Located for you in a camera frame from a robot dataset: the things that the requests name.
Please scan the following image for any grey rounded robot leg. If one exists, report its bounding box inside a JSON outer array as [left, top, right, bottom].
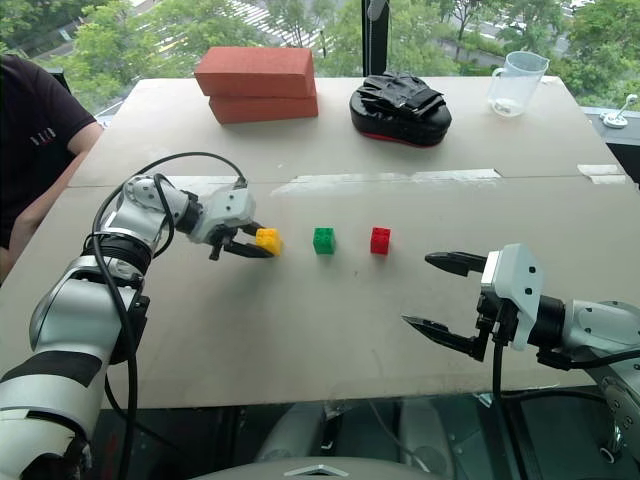
[[398, 398, 457, 479], [254, 401, 332, 465]]

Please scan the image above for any black padded focus mitt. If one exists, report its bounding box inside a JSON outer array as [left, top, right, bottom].
[[348, 71, 454, 150]]

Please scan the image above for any red toy brick cube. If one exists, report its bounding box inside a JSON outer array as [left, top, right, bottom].
[[369, 226, 393, 256]]

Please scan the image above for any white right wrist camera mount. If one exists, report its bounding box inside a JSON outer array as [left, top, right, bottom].
[[480, 243, 544, 352]]

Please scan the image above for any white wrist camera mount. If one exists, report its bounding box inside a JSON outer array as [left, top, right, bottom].
[[480, 243, 544, 352], [191, 183, 257, 246]]

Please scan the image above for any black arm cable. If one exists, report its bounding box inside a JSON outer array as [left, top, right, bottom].
[[91, 151, 250, 480], [491, 329, 640, 402]]

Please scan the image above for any short clear tape strip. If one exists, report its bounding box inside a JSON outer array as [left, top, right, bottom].
[[576, 163, 629, 186]]

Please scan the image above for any yellow toy brick cube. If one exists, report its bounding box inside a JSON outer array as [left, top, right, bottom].
[[254, 226, 285, 258]]

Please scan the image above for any green toy brick cube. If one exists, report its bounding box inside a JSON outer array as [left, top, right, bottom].
[[312, 226, 337, 256]]

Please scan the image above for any clear plastic measuring jug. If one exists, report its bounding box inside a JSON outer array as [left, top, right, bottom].
[[487, 50, 551, 119]]

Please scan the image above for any red clay brick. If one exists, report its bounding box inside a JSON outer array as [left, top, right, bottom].
[[207, 93, 320, 126], [193, 45, 318, 100]]

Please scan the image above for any long clear tape strip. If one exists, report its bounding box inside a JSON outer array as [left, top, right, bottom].
[[271, 168, 504, 197]]

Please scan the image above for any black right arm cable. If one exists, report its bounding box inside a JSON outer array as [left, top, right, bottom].
[[491, 329, 640, 402]]

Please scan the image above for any black window frame post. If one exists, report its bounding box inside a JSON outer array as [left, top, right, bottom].
[[359, 0, 390, 80]]

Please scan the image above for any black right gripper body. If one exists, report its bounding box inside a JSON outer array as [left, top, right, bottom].
[[476, 285, 520, 347]]

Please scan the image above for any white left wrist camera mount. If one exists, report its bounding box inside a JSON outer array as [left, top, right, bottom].
[[191, 183, 257, 246]]

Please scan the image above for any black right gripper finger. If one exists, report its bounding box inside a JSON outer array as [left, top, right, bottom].
[[423, 250, 489, 278], [400, 314, 489, 364]]

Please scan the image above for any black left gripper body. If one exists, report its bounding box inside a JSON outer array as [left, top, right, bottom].
[[208, 222, 254, 261]]

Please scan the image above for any small white stand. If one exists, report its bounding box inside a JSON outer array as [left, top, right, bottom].
[[600, 93, 640, 130]]

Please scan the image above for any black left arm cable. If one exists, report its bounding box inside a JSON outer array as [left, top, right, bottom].
[[91, 151, 250, 480]]

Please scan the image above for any person in black t-shirt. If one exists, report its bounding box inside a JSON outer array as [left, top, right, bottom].
[[0, 53, 99, 250]]

